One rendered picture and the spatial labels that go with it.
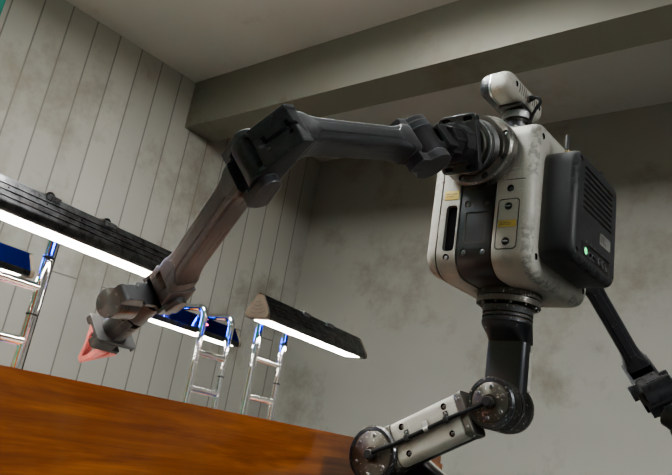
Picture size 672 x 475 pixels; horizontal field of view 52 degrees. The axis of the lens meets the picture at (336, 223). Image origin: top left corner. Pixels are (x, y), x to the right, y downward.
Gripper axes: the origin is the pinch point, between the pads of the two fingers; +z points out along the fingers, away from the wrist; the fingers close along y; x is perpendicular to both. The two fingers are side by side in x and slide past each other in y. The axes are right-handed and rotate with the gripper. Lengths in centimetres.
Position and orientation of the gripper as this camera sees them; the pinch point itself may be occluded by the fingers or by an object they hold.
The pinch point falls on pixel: (82, 357)
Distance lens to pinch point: 151.4
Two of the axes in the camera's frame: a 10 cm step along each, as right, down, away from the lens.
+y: -4.9, -3.3, -8.1
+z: -7.6, 6.2, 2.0
